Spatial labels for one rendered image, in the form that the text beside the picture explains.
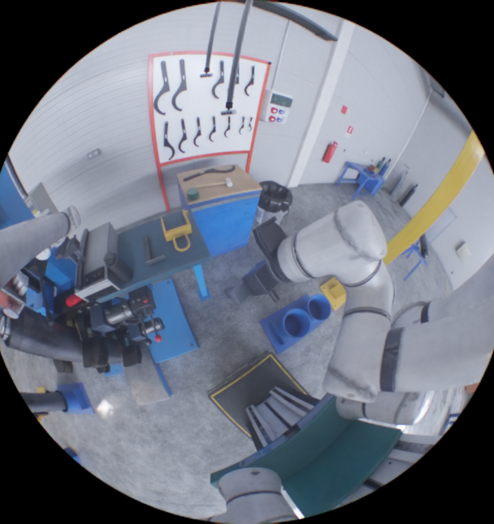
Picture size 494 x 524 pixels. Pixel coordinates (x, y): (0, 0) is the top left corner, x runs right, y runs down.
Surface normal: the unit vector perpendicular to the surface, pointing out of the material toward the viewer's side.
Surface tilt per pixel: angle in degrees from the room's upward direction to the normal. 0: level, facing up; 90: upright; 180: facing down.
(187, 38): 90
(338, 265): 90
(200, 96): 90
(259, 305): 0
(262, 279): 25
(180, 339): 0
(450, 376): 75
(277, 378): 0
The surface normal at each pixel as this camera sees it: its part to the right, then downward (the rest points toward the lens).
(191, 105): 0.47, 0.79
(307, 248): -0.85, -0.04
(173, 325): 0.15, -0.51
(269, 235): 0.50, -0.27
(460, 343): -0.81, -0.55
